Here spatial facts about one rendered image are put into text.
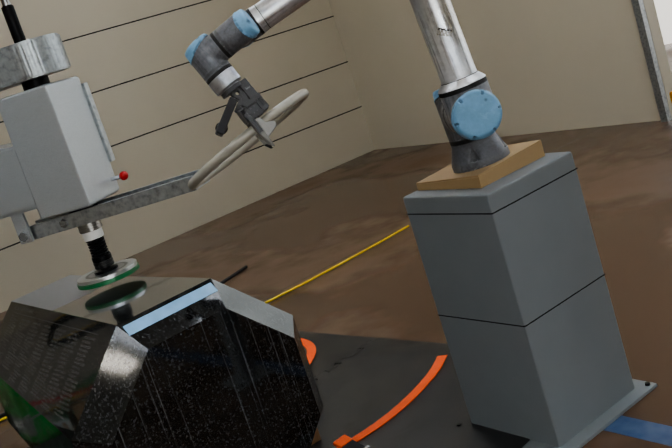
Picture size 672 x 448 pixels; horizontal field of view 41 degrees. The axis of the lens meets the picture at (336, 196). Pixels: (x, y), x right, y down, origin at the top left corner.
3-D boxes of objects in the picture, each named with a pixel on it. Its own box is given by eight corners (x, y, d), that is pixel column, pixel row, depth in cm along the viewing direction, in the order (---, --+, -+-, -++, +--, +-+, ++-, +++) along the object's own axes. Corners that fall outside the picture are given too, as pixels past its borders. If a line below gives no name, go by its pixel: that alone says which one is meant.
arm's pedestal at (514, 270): (544, 365, 341) (483, 153, 325) (658, 386, 299) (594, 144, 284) (451, 430, 314) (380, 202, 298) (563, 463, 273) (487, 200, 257)
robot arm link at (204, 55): (204, 29, 259) (178, 52, 260) (232, 63, 260) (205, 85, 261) (209, 32, 268) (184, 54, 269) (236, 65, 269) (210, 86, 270)
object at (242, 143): (168, 207, 274) (162, 200, 274) (224, 170, 320) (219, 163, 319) (285, 108, 257) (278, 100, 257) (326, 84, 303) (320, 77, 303)
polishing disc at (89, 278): (68, 284, 316) (67, 281, 316) (122, 260, 328) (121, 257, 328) (92, 287, 299) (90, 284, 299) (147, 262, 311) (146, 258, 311)
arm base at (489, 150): (486, 152, 302) (476, 124, 301) (521, 149, 285) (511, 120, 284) (442, 174, 295) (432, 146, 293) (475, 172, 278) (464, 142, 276)
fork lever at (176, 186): (17, 246, 308) (11, 233, 307) (47, 230, 326) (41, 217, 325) (192, 193, 287) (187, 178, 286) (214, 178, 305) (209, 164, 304)
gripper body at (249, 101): (271, 107, 263) (244, 75, 262) (248, 125, 261) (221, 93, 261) (268, 111, 270) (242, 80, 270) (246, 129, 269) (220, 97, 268)
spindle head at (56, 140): (4, 239, 306) (-46, 114, 298) (39, 220, 327) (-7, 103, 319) (94, 214, 296) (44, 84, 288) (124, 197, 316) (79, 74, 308)
